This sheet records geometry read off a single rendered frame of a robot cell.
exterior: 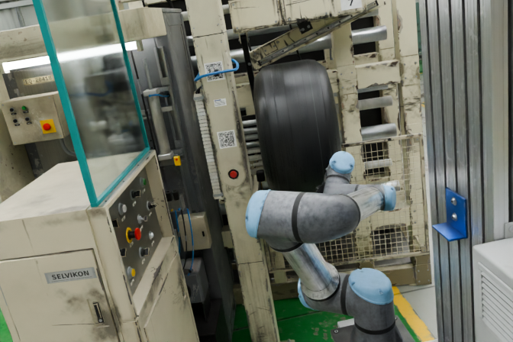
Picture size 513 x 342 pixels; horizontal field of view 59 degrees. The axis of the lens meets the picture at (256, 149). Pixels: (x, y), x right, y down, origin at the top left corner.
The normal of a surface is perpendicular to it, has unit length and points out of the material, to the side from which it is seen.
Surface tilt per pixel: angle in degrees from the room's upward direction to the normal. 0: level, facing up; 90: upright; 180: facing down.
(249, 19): 90
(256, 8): 90
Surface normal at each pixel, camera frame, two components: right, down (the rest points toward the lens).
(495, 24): 0.12, 0.26
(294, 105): -0.11, -0.26
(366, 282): -0.04, -0.94
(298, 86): -0.15, -0.53
